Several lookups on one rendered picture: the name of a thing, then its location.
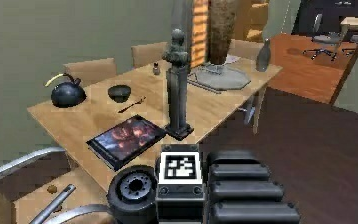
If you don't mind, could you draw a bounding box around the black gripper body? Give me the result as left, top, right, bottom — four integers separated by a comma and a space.
106, 164, 159, 224

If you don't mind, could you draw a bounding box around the tan wooden chair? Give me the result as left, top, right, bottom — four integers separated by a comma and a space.
130, 41, 169, 70
62, 57, 118, 88

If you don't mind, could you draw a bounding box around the grey office chair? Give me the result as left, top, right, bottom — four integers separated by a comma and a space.
302, 13, 346, 62

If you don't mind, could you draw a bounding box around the black book with dark cover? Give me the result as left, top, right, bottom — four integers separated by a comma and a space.
86, 114, 168, 172

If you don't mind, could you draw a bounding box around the dark fork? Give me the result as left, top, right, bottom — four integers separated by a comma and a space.
117, 96, 147, 114

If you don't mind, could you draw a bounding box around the black bowl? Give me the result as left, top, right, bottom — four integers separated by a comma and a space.
107, 84, 132, 104

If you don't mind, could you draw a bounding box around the light wooden dining table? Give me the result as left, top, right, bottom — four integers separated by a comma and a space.
26, 55, 283, 194

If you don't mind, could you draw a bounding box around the brown vase on grey base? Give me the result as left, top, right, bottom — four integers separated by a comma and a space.
188, 0, 252, 92

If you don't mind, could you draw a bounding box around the orange slatted window blind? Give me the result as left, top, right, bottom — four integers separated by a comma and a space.
190, 0, 211, 69

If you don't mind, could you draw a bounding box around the grey bottle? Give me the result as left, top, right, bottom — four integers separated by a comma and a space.
255, 37, 272, 73

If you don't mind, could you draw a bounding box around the wooden desk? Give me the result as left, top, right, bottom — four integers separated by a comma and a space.
339, 15, 358, 33

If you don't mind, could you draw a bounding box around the metal frame wooden chair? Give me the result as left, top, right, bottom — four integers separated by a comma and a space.
0, 146, 115, 224

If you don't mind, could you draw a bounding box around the dark bust statue on pedestal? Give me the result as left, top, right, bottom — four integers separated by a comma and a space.
161, 28, 195, 142

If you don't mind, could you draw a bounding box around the black kettle with yellow handle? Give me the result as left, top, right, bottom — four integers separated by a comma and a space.
44, 73, 87, 109

